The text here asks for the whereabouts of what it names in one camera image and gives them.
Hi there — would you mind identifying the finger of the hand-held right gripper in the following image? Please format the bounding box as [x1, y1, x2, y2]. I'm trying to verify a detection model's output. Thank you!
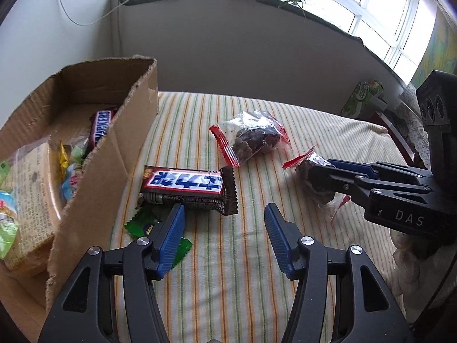
[309, 166, 430, 206]
[328, 159, 435, 187]

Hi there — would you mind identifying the clear-wrapped biscuit pack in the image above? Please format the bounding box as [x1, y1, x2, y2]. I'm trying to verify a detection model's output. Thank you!
[0, 141, 67, 277]

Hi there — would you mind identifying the wall poster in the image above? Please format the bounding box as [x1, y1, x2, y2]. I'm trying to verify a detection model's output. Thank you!
[410, 7, 457, 86]

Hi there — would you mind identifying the yellow candy packet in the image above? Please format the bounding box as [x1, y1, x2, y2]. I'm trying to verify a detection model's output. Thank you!
[57, 141, 71, 180]

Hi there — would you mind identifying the dark red box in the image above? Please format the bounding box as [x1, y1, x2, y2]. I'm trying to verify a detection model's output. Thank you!
[369, 109, 416, 158]

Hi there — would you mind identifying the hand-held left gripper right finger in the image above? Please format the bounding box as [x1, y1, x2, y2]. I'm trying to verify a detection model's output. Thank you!
[264, 203, 415, 343]

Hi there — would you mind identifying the white lace cloth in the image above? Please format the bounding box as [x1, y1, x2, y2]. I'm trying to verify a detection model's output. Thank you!
[396, 86, 434, 170]

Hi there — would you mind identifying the brown chocolate bar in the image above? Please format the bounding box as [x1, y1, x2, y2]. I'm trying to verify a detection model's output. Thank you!
[87, 109, 118, 151]

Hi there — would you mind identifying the black patterned candy wrapper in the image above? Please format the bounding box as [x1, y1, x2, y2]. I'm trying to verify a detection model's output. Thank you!
[139, 191, 225, 211]

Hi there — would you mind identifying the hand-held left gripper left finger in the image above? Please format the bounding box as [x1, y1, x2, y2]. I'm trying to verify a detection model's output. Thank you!
[37, 204, 186, 343]

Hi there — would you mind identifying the red and green snack packet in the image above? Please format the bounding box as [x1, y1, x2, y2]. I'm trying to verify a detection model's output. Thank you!
[0, 189, 20, 260]

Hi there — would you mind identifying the chocolate bar with blue lettering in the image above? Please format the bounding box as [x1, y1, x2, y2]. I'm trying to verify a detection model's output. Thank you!
[140, 164, 239, 217]

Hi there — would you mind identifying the green tissue box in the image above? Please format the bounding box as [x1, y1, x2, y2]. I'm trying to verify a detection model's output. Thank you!
[341, 80, 384, 118]

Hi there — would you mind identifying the white-framed window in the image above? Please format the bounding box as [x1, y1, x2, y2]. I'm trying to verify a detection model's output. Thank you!
[257, 0, 438, 83]

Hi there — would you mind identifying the white wardrobe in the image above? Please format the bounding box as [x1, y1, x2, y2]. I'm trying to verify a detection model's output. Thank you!
[0, 0, 120, 129]

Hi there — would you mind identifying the green candy packet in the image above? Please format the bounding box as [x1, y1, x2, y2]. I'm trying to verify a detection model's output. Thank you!
[123, 205, 193, 270]
[68, 136, 90, 165]

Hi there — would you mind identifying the clear red-edged dried fruit packet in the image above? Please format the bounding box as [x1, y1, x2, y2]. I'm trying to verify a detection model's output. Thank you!
[209, 110, 290, 168]
[283, 146, 348, 227]

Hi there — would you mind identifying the cardboard box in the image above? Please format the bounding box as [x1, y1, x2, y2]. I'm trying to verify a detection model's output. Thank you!
[0, 55, 159, 315]

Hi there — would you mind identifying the striped bed sheet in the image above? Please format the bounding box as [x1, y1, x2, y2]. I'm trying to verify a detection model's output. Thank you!
[107, 91, 429, 343]

